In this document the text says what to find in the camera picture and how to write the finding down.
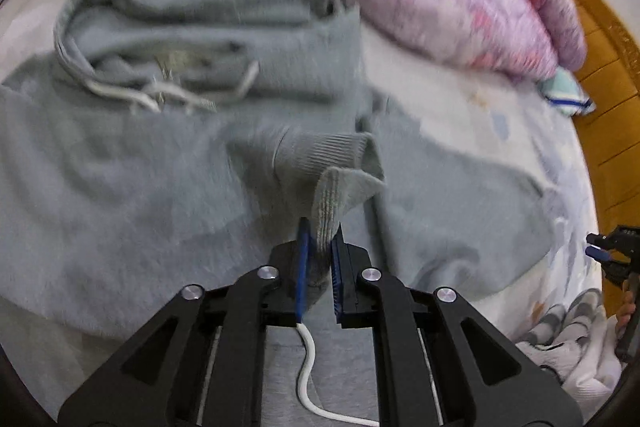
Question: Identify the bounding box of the white patterned bed sheet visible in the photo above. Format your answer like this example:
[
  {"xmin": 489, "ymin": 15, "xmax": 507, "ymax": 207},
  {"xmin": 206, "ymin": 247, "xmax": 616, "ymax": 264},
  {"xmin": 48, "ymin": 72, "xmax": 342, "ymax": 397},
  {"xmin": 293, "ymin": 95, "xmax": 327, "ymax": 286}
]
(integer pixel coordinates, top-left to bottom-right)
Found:
[{"xmin": 1, "ymin": 0, "xmax": 600, "ymax": 338}]

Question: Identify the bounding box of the wooden bed headboard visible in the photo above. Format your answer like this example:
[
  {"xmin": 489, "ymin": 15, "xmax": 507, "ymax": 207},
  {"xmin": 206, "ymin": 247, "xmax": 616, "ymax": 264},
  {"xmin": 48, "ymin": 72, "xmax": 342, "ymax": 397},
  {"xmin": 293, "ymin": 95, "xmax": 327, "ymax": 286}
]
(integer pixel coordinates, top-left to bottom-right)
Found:
[{"xmin": 537, "ymin": 0, "xmax": 640, "ymax": 318}]

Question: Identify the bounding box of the green blue striped pillow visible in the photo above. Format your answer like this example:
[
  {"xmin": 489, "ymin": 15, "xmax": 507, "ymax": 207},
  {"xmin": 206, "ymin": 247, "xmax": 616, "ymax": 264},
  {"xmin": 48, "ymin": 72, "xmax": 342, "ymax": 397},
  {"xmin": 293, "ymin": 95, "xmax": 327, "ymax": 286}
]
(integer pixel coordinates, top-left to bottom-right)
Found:
[{"xmin": 538, "ymin": 67, "xmax": 596, "ymax": 117}]

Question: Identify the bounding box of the white grey printed sweatshirt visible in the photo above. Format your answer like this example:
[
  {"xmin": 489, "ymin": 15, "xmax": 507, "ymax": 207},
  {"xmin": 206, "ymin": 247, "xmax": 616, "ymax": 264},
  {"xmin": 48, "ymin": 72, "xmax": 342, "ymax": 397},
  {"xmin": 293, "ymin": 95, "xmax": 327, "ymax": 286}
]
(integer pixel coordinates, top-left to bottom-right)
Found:
[{"xmin": 516, "ymin": 288, "xmax": 623, "ymax": 421}]

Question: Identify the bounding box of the grey hooded sweatshirt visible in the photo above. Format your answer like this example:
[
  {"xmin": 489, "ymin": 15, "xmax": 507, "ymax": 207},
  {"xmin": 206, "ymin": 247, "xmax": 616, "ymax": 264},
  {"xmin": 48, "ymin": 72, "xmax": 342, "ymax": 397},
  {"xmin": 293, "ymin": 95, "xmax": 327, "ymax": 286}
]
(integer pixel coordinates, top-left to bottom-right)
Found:
[{"xmin": 1, "ymin": 0, "xmax": 553, "ymax": 416}]

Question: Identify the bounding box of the person's hand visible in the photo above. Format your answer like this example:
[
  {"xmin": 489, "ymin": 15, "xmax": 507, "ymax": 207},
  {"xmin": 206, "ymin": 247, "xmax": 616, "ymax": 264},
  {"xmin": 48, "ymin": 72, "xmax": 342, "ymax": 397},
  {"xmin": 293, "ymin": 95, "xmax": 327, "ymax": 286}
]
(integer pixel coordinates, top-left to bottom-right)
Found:
[{"xmin": 616, "ymin": 291, "xmax": 636, "ymax": 335}]

